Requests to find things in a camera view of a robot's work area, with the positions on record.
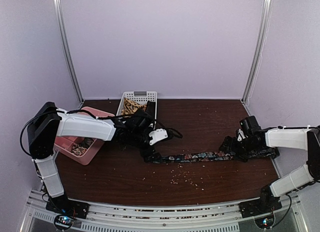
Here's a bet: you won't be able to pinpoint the pink divided organizer tray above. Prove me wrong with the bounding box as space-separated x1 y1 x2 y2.
53 107 116 165

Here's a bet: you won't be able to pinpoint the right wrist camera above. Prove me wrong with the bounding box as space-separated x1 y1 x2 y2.
236 129 247 142

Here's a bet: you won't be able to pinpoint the navy floral patterned tie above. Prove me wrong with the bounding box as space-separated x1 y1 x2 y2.
143 148 280 164

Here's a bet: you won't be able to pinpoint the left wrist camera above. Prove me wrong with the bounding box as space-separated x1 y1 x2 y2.
148 129 168 146

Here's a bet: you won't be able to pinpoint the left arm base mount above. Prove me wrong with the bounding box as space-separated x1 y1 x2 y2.
45 196 90 219

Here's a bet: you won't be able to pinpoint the aluminium front rail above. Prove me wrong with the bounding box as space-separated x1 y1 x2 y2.
19 188 308 232

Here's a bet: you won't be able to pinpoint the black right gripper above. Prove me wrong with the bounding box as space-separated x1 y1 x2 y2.
219 136 259 162

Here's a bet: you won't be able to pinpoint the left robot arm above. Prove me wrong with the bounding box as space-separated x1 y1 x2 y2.
19 102 169 214

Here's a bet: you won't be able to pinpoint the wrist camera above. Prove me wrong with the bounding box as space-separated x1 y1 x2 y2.
148 129 168 146
236 129 247 142

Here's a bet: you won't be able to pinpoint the dark brown red floral tie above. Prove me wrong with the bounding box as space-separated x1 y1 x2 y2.
145 101 156 117

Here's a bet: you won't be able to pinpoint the yellow floral tie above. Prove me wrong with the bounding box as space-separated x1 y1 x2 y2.
121 98 147 115

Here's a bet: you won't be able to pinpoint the aluminium frame post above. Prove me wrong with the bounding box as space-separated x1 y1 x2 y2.
53 0 84 104
242 0 273 106

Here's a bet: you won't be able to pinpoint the left aluminium frame post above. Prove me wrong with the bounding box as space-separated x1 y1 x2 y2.
53 0 84 104

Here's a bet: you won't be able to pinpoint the right aluminium frame post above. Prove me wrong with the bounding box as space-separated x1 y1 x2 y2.
242 0 273 106

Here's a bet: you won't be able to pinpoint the rolled ties in tray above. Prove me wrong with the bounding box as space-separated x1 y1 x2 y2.
71 138 94 157

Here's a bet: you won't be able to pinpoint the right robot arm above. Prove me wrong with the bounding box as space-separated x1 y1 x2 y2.
220 116 320 213

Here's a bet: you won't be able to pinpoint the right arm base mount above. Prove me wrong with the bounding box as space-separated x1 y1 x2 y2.
239 197 282 218

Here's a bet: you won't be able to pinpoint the white perforated plastic basket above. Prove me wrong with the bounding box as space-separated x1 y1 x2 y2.
116 91 158 119

